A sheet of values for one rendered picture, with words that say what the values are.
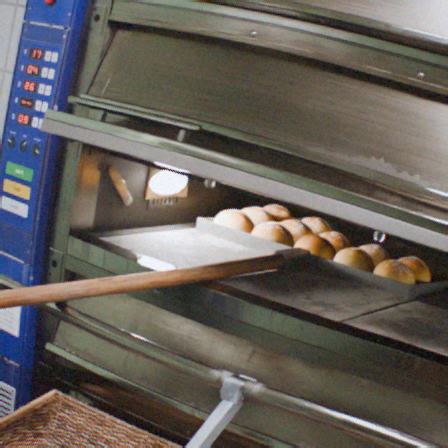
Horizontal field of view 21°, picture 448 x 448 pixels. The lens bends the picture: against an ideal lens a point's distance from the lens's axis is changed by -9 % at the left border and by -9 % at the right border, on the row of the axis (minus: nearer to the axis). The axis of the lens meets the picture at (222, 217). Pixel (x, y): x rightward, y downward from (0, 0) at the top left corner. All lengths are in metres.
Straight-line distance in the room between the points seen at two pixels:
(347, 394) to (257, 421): 0.19
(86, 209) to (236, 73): 0.47
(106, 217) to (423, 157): 0.82
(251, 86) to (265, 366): 0.50
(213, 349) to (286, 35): 0.60
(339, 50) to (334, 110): 0.11
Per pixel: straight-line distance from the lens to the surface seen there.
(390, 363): 2.19
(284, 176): 2.11
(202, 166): 2.19
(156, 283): 2.30
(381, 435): 1.78
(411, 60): 2.14
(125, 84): 2.48
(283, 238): 2.74
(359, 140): 2.18
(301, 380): 2.32
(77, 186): 2.59
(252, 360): 2.38
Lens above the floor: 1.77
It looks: 11 degrees down
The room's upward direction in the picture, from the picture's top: 10 degrees clockwise
